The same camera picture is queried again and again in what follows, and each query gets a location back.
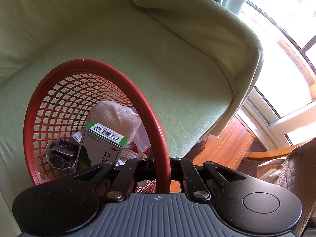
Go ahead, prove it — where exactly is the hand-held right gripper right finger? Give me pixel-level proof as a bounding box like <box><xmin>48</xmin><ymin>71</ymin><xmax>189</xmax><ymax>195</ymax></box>
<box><xmin>170</xmin><ymin>159</ymin><xmax>252</xmax><ymax>200</ymax></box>

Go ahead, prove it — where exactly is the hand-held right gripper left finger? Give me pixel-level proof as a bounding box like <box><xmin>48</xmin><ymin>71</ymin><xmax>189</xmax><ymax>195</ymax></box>
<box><xmin>71</xmin><ymin>158</ymin><xmax>156</xmax><ymax>203</ymax></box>

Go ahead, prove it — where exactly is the red plastic mesh basket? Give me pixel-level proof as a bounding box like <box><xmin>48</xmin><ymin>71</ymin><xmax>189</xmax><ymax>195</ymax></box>
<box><xmin>23</xmin><ymin>59</ymin><xmax>171</xmax><ymax>193</ymax></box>

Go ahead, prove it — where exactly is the green and grey medicine box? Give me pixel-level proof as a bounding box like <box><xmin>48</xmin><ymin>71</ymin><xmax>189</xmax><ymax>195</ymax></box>
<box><xmin>75</xmin><ymin>121</ymin><xmax>129</xmax><ymax>173</ymax></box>

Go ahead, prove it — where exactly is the clear plastic bag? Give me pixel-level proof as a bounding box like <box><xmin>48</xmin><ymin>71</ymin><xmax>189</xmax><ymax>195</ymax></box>
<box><xmin>133</xmin><ymin>123</ymin><xmax>153</xmax><ymax>153</ymax></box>

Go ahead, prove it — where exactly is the white box with green print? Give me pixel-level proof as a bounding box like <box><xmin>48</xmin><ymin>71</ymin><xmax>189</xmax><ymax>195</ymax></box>
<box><xmin>69</xmin><ymin>131</ymin><xmax>86</xmax><ymax>145</ymax></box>

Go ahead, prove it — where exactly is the purple scrunchie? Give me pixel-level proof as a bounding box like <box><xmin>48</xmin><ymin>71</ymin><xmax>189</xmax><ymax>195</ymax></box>
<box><xmin>45</xmin><ymin>138</ymin><xmax>79</xmax><ymax>173</ymax></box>

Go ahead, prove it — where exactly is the sofa with green cover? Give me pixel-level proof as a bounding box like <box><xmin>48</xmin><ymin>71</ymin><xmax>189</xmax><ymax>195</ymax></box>
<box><xmin>0</xmin><ymin>0</ymin><xmax>263</xmax><ymax>237</ymax></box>

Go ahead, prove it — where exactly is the chair with quilted cover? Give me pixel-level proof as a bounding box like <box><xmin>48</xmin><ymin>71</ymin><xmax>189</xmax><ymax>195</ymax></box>
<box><xmin>243</xmin><ymin>137</ymin><xmax>316</xmax><ymax>237</ymax></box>

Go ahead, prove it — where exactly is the window frame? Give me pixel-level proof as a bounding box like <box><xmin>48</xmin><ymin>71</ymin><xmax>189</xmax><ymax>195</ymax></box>
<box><xmin>234</xmin><ymin>0</ymin><xmax>316</xmax><ymax>151</ymax></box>

